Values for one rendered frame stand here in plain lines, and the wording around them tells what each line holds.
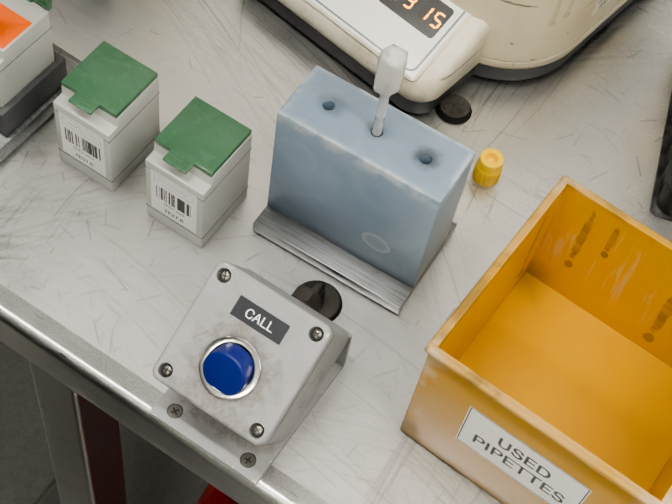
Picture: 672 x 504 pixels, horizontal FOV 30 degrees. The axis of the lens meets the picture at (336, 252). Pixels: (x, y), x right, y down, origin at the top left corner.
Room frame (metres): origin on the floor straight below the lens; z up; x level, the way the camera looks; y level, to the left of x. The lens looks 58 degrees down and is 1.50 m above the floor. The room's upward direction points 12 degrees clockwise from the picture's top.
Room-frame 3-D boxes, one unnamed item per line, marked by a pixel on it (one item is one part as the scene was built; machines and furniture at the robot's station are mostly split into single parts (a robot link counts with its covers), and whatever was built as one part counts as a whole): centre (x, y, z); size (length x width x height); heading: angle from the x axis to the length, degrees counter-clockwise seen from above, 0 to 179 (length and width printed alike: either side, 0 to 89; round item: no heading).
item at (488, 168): (0.47, -0.08, 0.89); 0.02 x 0.02 x 0.02
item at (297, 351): (0.31, 0.02, 0.92); 0.13 x 0.07 x 0.08; 157
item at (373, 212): (0.41, -0.01, 0.92); 0.10 x 0.07 x 0.10; 69
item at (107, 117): (0.43, 0.15, 0.91); 0.05 x 0.04 x 0.07; 157
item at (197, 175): (0.40, 0.09, 0.91); 0.05 x 0.04 x 0.07; 157
